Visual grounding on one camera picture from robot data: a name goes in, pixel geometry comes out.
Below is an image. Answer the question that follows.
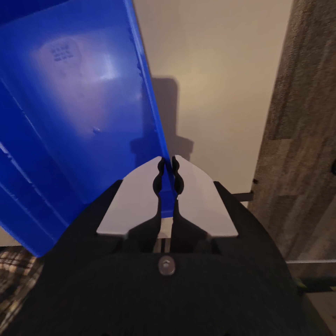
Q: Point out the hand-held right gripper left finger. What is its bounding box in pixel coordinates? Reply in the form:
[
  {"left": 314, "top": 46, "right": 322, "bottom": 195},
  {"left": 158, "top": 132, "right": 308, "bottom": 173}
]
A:
[{"left": 96, "top": 156, "right": 166, "bottom": 239}]

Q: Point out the person's plaid shirt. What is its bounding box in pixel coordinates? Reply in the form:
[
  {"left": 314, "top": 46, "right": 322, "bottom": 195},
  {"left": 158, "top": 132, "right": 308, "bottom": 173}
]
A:
[{"left": 0, "top": 245, "right": 44, "bottom": 323}]

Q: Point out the blue plastic bin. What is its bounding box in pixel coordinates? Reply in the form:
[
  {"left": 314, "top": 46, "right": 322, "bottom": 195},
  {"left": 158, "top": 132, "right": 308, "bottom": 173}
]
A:
[{"left": 0, "top": 0, "right": 176, "bottom": 258}]

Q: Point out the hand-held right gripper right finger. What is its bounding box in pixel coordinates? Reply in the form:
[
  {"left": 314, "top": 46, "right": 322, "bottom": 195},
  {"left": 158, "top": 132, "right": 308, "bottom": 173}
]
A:
[{"left": 172, "top": 155, "right": 239, "bottom": 238}]

